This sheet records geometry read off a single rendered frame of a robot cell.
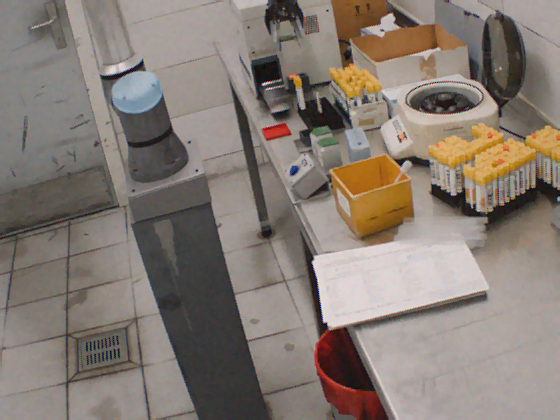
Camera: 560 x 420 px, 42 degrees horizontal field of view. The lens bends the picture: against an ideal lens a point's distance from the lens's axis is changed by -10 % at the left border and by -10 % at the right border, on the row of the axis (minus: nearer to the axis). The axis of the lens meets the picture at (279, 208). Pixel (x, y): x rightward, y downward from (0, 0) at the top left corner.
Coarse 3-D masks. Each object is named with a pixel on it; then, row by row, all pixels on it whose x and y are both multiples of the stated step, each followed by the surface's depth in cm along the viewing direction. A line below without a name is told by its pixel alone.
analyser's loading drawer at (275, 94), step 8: (272, 80) 233; (280, 80) 224; (264, 88) 224; (272, 88) 219; (280, 88) 220; (264, 96) 223; (272, 96) 221; (280, 96) 221; (288, 96) 216; (272, 104) 216; (280, 104) 216; (288, 104) 217; (272, 112) 217
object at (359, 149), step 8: (360, 128) 181; (352, 136) 178; (360, 136) 178; (352, 144) 175; (360, 144) 174; (368, 144) 174; (352, 152) 174; (360, 152) 173; (368, 152) 174; (352, 160) 177; (360, 160) 174
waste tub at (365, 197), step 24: (336, 168) 166; (360, 168) 168; (384, 168) 170; (336, 192) 167; (360, 192) 171; (384, 192) 157; (408, 192) 159; (360, 216) 158; (384, 216) 160; (408, 216) 162
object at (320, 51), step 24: (240, 0) 225; (264, 0) 220; (312, 0) 221; (240, 24) 223; (264, 24) 222; (288, 24) 223; (312, 24) 225; (240, 48) 241; (264, 48) 225; (312, 48) 228; (336, 48) 230; (264, 72) 250; (288, 72) 230; (312, 72) 232
